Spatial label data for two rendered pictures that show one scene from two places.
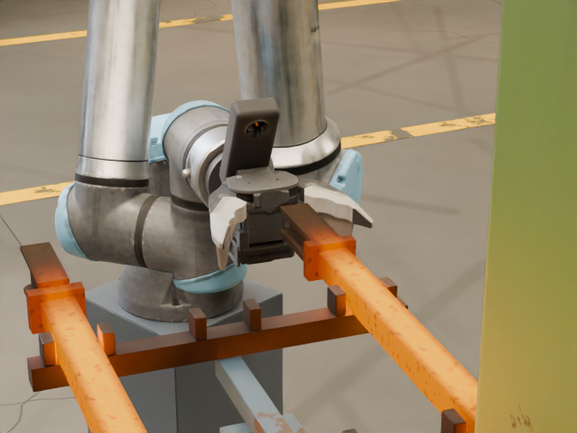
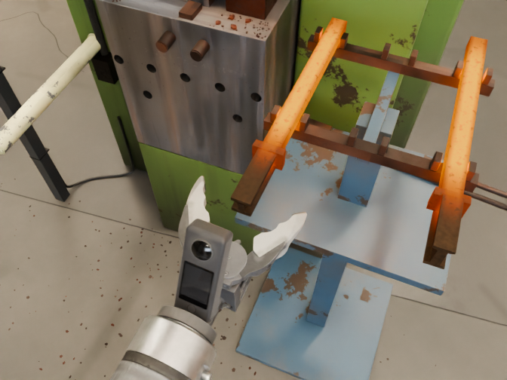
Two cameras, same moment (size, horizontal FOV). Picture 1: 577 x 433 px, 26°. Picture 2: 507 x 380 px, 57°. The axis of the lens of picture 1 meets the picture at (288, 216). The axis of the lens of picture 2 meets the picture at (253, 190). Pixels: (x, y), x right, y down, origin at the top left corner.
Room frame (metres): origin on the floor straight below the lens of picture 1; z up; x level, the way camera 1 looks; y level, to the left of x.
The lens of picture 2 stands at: (1.34, 0.24, 1.48)
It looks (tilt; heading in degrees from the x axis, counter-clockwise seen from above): 54 degrees down; 223
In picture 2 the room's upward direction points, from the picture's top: straight up
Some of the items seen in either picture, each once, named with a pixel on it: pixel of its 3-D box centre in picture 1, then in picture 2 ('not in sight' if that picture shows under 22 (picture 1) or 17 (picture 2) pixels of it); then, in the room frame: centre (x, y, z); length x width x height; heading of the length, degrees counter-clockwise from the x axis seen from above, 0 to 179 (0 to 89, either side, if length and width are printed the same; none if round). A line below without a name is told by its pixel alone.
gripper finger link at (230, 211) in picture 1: (224, 241); (281, 243); (1.10, 0.06, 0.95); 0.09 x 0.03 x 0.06; 163
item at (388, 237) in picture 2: not in sight; (354, 194); (0.80, 0.01, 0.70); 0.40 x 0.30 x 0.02; 110
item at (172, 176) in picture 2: not in sight; (238, 145); (0.58, -0.53, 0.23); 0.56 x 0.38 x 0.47; 21
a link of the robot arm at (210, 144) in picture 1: (227, 172); (176, 350); (1.28, 0.07, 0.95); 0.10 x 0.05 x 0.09; 109
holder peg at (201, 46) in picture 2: not in sight; (199, 50); (0.84, -0.37, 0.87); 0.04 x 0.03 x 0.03; 21
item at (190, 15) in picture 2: not in sight; (190, 10); (0.81, -0.43, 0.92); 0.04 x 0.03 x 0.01; 19
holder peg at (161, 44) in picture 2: not in sight; (165, 41); (0.87, -0.45, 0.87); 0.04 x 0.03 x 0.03; 21
